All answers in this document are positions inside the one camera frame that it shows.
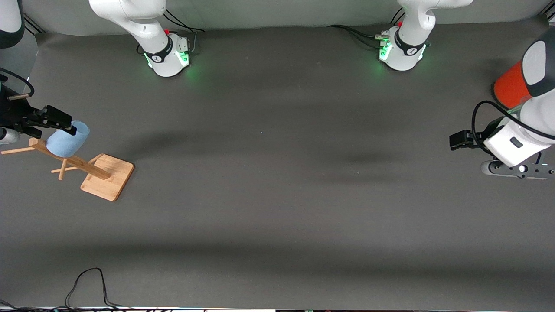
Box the wooden mug tree stand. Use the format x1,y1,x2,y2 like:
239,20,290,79
1,137,135,202

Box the black aluminium frame rail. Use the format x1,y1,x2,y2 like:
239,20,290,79
23,13,46,35

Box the light blue cup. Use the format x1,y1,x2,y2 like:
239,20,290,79
46,120,91,158

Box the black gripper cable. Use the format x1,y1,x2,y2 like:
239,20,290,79
0,68,35,98
471,100,555,155

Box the orange cylinder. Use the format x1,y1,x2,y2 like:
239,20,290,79
493,60,533,110

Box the dark grey table cloth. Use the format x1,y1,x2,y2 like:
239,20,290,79
0,19,555,311

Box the black right arm base cables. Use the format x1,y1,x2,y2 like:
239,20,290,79
162,9,206,56

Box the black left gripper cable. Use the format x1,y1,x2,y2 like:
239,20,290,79
471,100,555,155

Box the black arm base cables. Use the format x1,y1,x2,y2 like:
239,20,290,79
327,8,406,49
162,9,206,56

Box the black loose cable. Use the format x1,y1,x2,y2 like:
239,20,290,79
65,267,131,311

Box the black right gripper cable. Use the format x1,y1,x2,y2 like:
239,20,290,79
0,68,35,98

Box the black left arm base cables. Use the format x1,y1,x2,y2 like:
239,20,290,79
327,8,406,49

